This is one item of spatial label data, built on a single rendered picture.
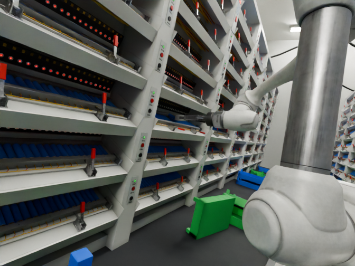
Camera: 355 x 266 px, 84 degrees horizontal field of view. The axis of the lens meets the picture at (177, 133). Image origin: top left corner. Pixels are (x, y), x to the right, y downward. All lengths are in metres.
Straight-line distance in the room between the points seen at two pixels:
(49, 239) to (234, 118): 0.83
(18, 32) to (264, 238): 0.67
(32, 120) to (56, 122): 0.06
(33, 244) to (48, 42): 0.55
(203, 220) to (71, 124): 0.80
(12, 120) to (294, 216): 0.63
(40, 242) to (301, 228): 0.68
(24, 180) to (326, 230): 0.70
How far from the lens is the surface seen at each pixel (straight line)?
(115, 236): 0.95
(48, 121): 0.61
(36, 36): 0.59
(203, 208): 1.09
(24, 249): 0.75
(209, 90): 1.44
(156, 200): 1.10
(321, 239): 0.50
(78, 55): 0.63
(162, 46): 0.87
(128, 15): 0.77
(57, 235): 0.79
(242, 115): 0.96
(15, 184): 0.64
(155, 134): 0.91
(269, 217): 0.46
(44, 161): 0.70
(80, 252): 0.30
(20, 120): 0.58
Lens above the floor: 0.58
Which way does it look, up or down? 3 degrees down
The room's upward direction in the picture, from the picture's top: 13 degrees clockwise
